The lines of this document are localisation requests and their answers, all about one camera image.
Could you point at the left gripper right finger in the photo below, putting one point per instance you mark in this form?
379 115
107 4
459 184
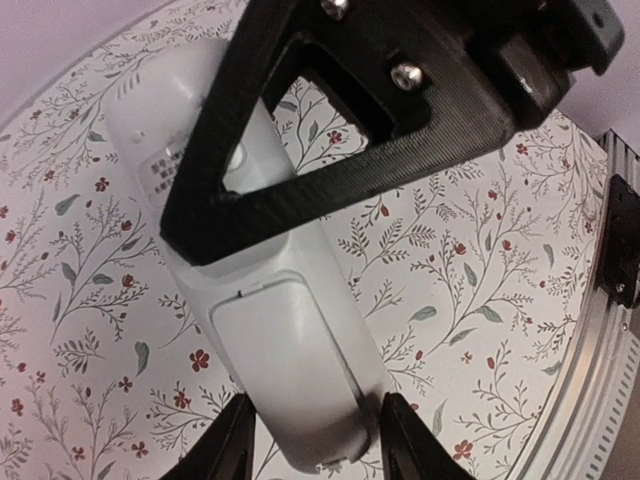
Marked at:
409 450

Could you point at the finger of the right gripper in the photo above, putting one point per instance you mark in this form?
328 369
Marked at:
371 95

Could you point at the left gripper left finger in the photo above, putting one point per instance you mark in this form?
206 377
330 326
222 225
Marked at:
225 451

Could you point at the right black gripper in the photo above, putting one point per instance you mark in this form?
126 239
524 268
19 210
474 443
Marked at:
530 50

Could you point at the front aluminium rail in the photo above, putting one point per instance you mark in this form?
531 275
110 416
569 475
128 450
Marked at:
587 416

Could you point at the white remote control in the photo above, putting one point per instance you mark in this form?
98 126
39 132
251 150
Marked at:
279 315

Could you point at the floral patterned table mat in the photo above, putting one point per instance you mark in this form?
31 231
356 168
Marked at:
470 282

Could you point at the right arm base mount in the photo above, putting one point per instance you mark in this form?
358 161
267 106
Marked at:
618 266

